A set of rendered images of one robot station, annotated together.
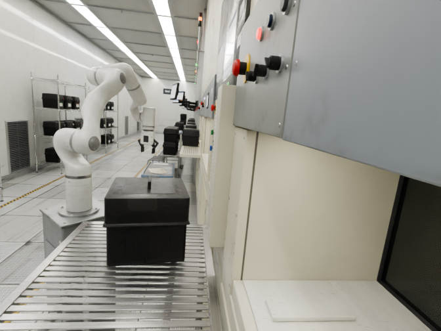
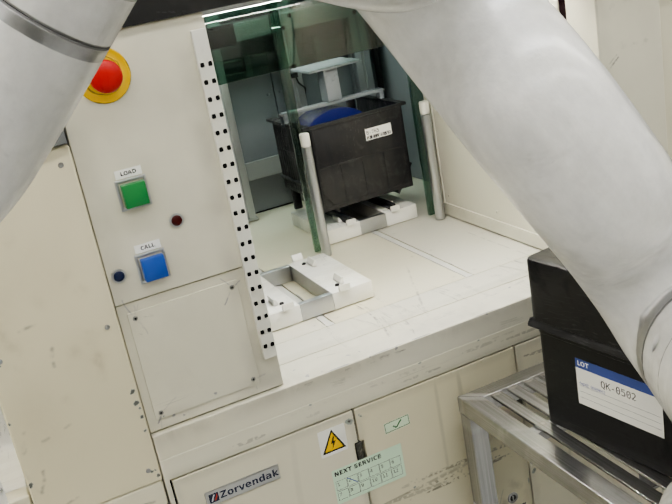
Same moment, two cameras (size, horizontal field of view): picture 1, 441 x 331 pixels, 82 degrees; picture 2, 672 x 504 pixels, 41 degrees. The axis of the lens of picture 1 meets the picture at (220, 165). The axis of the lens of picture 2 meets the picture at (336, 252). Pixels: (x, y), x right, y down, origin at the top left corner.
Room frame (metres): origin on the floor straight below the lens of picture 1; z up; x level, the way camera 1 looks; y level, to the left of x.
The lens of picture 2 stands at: (1.65, 1.20, 1.46)
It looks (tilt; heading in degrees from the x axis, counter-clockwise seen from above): 19 degrees down; 256
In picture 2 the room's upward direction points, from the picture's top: 11 degrees counter-clockwise
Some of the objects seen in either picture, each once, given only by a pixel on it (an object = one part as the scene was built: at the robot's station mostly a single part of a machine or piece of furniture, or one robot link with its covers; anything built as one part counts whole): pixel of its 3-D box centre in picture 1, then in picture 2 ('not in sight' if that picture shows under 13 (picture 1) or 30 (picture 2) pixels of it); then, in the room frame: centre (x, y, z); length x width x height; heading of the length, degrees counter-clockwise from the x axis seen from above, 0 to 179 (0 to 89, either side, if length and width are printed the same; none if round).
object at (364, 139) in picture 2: not in sight; (339, 137); (1.14, -0.62, 1.06); 0.24 x 0.20 x 0.32; 8
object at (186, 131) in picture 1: (190, 136); not in sight; (4.05, 0.51, 0.93); 0.30 x 0.28 x 0.26; 4
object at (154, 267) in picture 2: not in sight; (153, 266); (1.61, 0.07, 1.10); 0.03 x 0.02 x 0.03; 7
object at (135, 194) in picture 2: not in sight; (134, 193); (1.61, 0.07, 1.20); 0.03 x 0.02 x 0.03; 7
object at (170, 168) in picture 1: (160, 182); not in sight; (3.72, 0.88, 0.24); 0.97 x 0.52 x 0.48; 10
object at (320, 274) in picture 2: not in sight; (294, 287); (1.37, -0.27, 0.89); 0.22 x 0.21 x 0.04; 97
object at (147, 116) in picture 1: (148, 116); not in sight; (1.83, 0.54, 1.26); 0.09 x 0.08 x 0.13; 72
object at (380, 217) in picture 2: not in sight; (352, 211); (1.14, -0.62, 0.89); 0.22 x 0.21 x 0.04; 97
